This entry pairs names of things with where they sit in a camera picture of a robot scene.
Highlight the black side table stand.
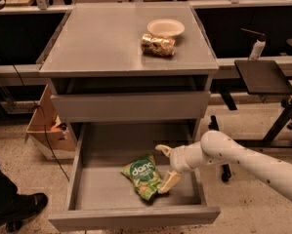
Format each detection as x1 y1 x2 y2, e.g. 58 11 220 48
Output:
208 59 292 183

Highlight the open grey bottom drawer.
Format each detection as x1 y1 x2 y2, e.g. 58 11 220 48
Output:
49 122 221 232

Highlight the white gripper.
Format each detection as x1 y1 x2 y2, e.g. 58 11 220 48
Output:
155 144 192 194

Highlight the gold foil snack bag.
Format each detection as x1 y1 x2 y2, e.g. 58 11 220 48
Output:
141 34 175 58

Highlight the cardboard box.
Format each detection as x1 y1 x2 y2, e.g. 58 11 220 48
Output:
26 86 75 160

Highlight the grey upper drawer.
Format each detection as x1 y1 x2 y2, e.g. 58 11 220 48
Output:
51 92 210 122

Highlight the black cable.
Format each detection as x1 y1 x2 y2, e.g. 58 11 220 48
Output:
11 64 71 182

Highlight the white paper bowl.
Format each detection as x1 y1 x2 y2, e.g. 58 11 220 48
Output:
146 19 185 38

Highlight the grey drawer cabinet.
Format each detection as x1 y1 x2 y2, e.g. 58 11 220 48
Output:
40 3 218 134

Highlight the black shoe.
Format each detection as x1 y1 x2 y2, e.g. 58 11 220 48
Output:
0 193 48 226

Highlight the green rice chip bag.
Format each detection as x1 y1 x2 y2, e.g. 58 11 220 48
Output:
121 153 162 201

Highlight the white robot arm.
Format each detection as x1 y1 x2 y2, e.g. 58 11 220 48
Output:
155 131 292 202

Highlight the white squeeze bottle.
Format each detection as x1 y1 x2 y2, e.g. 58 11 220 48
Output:
242 28 267 60

